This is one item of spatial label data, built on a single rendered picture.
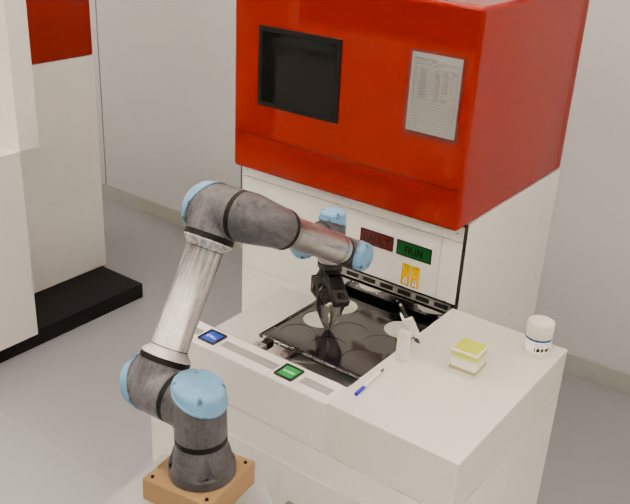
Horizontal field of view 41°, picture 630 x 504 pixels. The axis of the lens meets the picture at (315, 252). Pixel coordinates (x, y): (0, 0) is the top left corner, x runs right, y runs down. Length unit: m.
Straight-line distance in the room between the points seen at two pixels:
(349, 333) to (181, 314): 0.69
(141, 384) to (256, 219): 0.44
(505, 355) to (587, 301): 1.75
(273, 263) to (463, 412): 1.04
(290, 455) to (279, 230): 0.63
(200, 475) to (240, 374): 0.38
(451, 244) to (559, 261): 1.62
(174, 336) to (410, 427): 0.57
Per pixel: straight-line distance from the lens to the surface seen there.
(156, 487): 1.92
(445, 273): 2.44
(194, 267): 1.87
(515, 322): 3.01
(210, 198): 1.86
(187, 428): 1.81
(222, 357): 2.18
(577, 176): 3.83
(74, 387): 3.84
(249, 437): 2.25
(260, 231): 1.81
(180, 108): 5.12
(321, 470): 2.13
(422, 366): 2.18
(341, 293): 2.29
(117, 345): 4.11
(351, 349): 2.34
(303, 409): 2.07
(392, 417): 1.98
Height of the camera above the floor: 2.11
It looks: 25 degrees down
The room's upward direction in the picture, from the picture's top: 3 degrees clockwise
